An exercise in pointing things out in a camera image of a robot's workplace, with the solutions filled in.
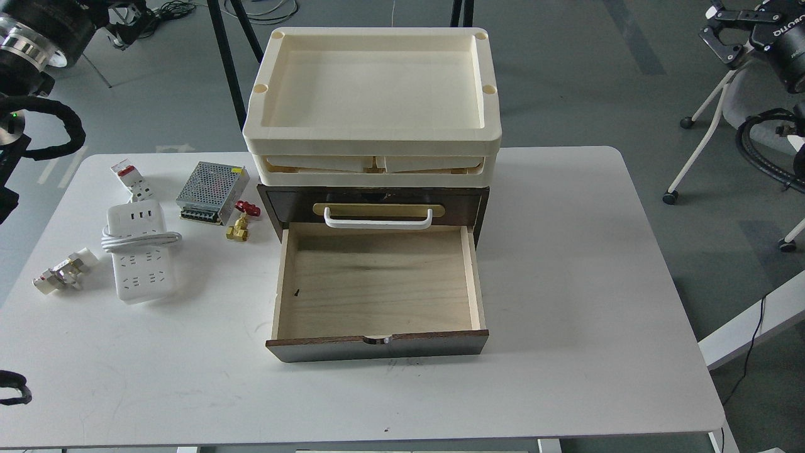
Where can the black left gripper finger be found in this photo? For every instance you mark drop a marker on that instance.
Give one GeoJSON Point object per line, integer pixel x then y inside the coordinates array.
{"type": "Point", "coordinates": [19, 382]}

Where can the white power strip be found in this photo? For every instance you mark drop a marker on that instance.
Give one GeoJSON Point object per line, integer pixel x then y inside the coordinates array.
{"type": "Point", "coordinates": [139, 243]}

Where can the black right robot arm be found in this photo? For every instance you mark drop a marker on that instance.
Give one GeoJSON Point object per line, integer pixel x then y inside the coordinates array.
{"type": "Point", "coordinates": [763, 47]}

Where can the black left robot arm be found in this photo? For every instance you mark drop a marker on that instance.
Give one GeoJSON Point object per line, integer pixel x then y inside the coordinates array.
{"type": "Point", "coordinates": [39, 34]}

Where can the dark wooden cabinet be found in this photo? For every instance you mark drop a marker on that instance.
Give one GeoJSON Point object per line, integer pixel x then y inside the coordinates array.
{"type": "Point", "coordinates": [286, 205]}

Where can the white office chair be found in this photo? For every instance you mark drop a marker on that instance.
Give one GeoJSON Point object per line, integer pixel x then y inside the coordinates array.
{"type": "Point", "coordinates": [723, 145]}

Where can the small white plug adapter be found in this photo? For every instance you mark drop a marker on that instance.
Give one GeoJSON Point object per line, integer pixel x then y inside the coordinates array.
{"type": "Point", "coordinates": [66, 273]}

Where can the white red circuit breaker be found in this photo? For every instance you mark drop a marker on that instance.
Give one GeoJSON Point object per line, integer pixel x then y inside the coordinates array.
{"type": "Point", "coordinates": [132, 179]}

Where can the metal mesh power supply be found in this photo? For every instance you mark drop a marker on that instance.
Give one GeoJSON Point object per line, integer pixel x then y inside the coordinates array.
{"type": "Point", "coordinates": [211, 192]}

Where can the open wooden drawer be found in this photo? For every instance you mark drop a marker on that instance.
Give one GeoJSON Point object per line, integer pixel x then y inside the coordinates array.
{"type": "Point", "coordinates": [365, 294]}

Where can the cream plastic tray organizer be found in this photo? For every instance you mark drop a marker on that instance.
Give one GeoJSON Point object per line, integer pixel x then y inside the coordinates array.
{"type": "Point", "coordinates": [375, 107]}

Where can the brass valve red handle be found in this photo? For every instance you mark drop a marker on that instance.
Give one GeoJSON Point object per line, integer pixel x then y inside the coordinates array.
{"type": "Point", "coordinates": [239, 230]}

